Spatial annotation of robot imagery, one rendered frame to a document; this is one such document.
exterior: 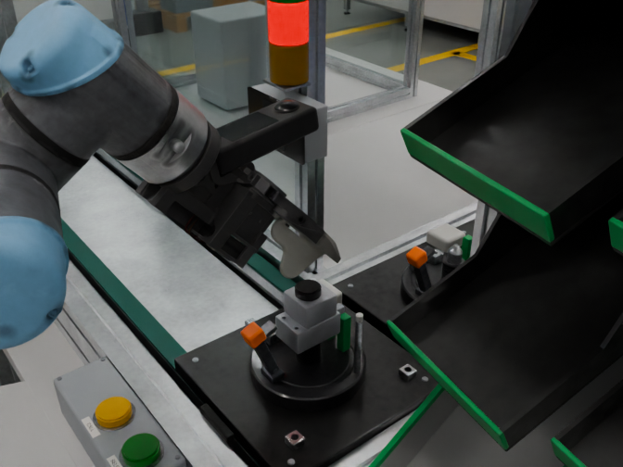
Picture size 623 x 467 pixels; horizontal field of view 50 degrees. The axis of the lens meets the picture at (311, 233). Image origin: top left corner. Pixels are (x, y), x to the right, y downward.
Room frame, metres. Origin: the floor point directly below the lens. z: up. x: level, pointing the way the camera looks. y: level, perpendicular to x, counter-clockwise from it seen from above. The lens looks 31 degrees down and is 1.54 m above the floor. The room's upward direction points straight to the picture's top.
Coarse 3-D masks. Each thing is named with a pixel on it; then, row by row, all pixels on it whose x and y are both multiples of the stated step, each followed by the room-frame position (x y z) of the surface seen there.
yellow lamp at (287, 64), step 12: (276, 48) 0.82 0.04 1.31; (288, 48) 0.82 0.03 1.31; (300, 48) 0.82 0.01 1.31; (276, 60) 0.82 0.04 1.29; (288, 60) 0.82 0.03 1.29; (300, 60) 0.82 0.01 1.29; (276, 72) 0.82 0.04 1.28; (288, 72) 0.82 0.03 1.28; (300, 72) 0.82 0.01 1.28; (288, 84) 0.82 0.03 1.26
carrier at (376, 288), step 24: (432, 240) 0.90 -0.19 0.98; (456, 240) 0.89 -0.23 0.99; (384, 264) 0.85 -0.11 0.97; (408, 264) 0.85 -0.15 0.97; (432, 264) 0.82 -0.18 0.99; (456, 264) 0.77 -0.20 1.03; (360, 288) 0.79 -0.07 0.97; (384, 288) 0.79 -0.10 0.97; (408, 288) 0.76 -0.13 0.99; (384, 312) 0.73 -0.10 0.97
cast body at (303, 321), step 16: (304, 288) 0.61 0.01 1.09; (320, 288) 0.62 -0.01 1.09; (288, 304) 0.62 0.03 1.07; (304, 304) 0.60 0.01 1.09; (320, 304) 0.60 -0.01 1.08; (336, 304) 0.62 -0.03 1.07; (288, 320) 0.61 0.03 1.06; (304, 320) 0.59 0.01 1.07; (320, 320) 0.60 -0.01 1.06; (336, 320) 0.62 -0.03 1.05; (288, 336) 0.60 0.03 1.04; (304, 336) 0.59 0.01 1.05; (320, 336) 0.60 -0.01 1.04
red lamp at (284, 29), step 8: (272, 8) 0.82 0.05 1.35; (280, 8) 0.82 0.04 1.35; (288, 8) 0.82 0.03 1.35; (296, 8) 0.82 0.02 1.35; (304, 8) 0.83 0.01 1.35; (272, 16) 0.83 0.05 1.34; (280, 16) 0.82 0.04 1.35; (288, 16) 0.82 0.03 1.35; (296, 16) 0.82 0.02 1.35; (304, 16) 0.83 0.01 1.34; (272, 24) 0.83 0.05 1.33; (280, 24) 0.82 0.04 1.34; (288, 24) 0.82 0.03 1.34; (296, 24) 0.82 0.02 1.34; (304, 24) 0.83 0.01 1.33; (272, 32) 0.83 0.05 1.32; (280, 32) 0.82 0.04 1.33; (288, 32) 0.82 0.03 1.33; (296, 32) 0.82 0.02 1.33; (304, 32) 0.83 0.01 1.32; (272, 40) 0.83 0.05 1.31; (280, 40) 0.82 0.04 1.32; (288, 40) 0.82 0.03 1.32; (296, 40) 0.82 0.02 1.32; (304, 40) 0.83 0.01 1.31
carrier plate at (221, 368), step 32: (352, 320) 0.72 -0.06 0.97; (192, 352) 0.65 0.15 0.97; (224, 352) 0.65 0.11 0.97; (384, 352) 0.65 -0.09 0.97; (192, 384) 0.60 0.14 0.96; (224, 384) 0.59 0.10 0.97; (384, 384) 0.59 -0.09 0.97; (416, 384) 0.59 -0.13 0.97; (224, 416) 0.54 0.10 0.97; (256, 416) 0.54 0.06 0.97; (288, 416) 0.54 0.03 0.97; (320, 416) 0.54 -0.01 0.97; (352, 416) 0.54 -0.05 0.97; (384, 416) 0.54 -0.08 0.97; (256, 448) 0.50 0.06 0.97; (288, 448) 0.50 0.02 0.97; (320, 448) 0.50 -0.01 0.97; (352, 448) 0.51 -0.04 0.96
